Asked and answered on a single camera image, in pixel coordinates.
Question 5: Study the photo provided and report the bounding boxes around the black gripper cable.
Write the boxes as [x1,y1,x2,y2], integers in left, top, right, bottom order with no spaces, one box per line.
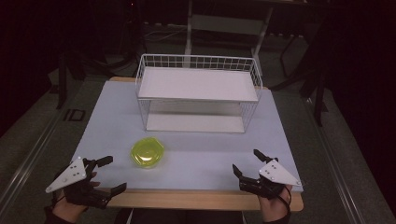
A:
[279,185,293,217]

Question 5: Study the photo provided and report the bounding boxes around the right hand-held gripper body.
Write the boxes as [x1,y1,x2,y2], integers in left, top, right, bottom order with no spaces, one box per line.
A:
[239,159,303,201]

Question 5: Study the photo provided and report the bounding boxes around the person's right hand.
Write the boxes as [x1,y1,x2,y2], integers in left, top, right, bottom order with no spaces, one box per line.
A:
[258,184,294,224]

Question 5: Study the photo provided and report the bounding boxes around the white floor cable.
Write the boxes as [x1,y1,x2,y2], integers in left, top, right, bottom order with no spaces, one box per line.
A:
[141,22,190,45]

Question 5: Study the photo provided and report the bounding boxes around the wooden table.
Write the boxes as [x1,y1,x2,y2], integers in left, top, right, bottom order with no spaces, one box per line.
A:
[105,76,304,213]

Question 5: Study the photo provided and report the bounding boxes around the yellow-green plastic plate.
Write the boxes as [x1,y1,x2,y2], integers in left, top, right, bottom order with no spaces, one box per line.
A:
[130,136,166,170]

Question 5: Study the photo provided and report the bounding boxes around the light blue table mat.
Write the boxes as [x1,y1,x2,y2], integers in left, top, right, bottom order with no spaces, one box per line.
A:
[72,80,304,192]

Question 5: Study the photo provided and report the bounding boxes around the person's left hand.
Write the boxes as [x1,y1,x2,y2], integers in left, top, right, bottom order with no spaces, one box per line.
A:
[50,172,102,224]

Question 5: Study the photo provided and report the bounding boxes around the metal floor rail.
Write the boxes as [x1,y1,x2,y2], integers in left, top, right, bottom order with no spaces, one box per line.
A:
[0,106,64,206]
[302,97,367,224]

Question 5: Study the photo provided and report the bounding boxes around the white wire shelf rack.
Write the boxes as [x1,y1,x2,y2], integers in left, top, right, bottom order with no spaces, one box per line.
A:
[134,53,263,134]

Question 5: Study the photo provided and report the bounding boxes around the black metal stand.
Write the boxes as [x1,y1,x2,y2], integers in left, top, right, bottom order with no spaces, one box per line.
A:
[55,50,88,110]
[270,18,330,128]

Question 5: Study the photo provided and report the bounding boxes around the white metal frame stand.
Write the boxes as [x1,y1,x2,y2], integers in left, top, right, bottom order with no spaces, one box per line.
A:
[182,0,276,69]

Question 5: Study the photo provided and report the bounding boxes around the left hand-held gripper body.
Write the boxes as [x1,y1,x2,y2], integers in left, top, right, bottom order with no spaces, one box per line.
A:
[45,156,110,210]

